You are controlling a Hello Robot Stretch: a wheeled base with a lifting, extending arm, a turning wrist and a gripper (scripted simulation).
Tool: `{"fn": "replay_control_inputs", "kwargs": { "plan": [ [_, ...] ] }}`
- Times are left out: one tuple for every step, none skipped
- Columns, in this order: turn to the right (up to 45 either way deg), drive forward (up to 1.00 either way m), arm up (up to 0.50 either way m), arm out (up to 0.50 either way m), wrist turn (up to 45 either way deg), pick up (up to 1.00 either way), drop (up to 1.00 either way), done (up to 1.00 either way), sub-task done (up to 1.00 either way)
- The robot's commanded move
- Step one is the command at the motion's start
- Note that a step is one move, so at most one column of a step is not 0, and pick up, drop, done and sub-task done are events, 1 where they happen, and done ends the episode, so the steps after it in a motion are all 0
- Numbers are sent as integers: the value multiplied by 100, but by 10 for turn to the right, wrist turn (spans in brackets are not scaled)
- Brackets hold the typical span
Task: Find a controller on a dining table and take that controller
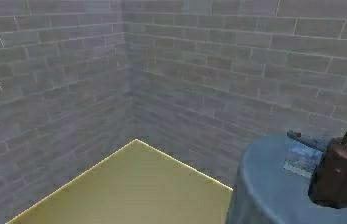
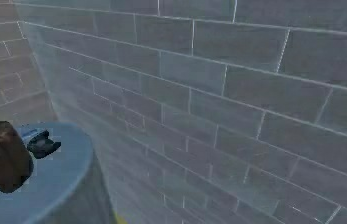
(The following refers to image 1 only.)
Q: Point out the round blue clothed table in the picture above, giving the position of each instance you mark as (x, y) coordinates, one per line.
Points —
(267, 193)

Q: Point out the grey remote control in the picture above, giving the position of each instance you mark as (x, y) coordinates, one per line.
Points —
(306, 139)

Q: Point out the blue picture book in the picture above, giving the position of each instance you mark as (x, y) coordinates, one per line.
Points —
(301, 159)

